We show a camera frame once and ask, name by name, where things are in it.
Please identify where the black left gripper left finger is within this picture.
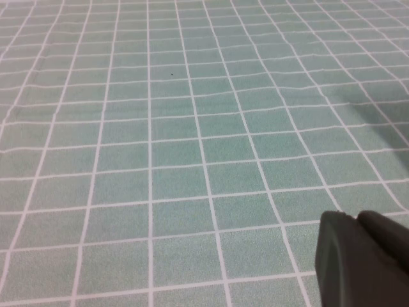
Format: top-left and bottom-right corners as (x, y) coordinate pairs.
(314, 210), (409, 307)

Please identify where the green white checked tablecloth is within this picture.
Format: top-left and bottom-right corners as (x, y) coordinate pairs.
(0, 0), (409, 307)

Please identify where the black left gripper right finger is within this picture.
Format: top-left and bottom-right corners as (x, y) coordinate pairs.
(356, 210), (409, 276)

